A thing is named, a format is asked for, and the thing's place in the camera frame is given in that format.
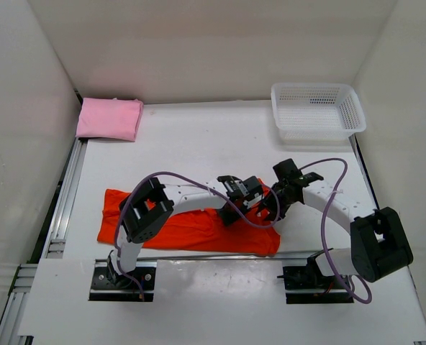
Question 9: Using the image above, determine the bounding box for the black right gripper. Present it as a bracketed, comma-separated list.
[255, 183, 296, 222]

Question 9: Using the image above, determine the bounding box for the orange t shirt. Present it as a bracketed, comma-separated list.
[96, 178, 282, 257]

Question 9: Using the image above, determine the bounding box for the pink t shirt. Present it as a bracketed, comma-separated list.
[76, 98, 143, 142]

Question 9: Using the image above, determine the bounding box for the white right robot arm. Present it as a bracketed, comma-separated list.
[259, 159, 414, 288]

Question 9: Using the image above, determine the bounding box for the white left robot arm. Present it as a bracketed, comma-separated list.
[108, 175, 264, 288]

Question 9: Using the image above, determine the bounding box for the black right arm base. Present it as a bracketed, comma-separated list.
[277, 252, 354, 305]

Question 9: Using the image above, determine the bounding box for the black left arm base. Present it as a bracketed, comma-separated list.
[89, 259, 157, 303]

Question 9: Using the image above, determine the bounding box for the white plastic laundry basket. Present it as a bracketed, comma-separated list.
[271, 83, 366, 143]

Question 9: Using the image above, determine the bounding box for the aluminium table edge rail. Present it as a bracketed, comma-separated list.
[43, 247, 394, 263]

